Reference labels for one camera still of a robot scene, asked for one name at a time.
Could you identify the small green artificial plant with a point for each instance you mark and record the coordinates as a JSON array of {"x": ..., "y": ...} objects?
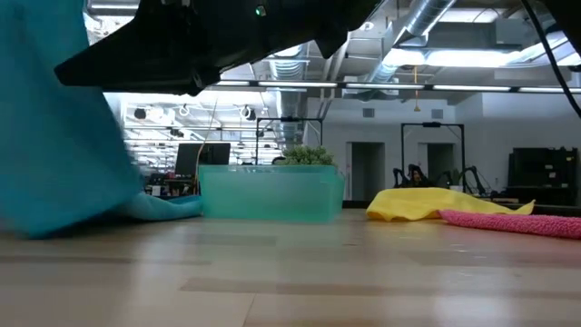
[{"x": 308, "y": 155}]

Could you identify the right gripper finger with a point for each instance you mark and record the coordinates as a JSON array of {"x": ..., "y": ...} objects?
[{"x": 145, "y": 63}]

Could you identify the silver ventilation duct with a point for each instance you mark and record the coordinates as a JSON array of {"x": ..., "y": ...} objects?
[{"x": 426, "y": 18}]

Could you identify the blue microfiber towel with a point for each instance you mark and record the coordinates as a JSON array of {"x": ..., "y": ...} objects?
[{"x": 59, "y": 150}]

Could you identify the teal translucent plastic bin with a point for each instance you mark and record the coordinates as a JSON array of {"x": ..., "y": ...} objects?
[{"x": 272, "y": 195}]

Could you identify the black background rig frame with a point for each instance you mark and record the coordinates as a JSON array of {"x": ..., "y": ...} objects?
[
  {"x": 431, "y": 124},
  {"x": 290, "y": 119}
]

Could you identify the pink microfiber towel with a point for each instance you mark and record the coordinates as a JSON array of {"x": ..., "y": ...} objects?
[{"x": 522, "y": 223}]

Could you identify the black beam with light strips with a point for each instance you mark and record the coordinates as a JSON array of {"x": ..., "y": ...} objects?
[{"x": 386, "y": 83}]

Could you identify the yellow microfiber towel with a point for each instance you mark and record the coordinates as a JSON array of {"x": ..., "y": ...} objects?
[{"x": 422, "y": 202}]

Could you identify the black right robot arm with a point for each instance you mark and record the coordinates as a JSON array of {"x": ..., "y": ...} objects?
[{"x": 318, "y": 18}]

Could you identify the black background monitor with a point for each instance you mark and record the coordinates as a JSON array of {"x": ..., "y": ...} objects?
[{"x": 204, "y": 156}]

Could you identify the black storage cabinet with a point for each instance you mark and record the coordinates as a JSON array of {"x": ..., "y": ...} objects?
[{"x": 542, "y": 175}]

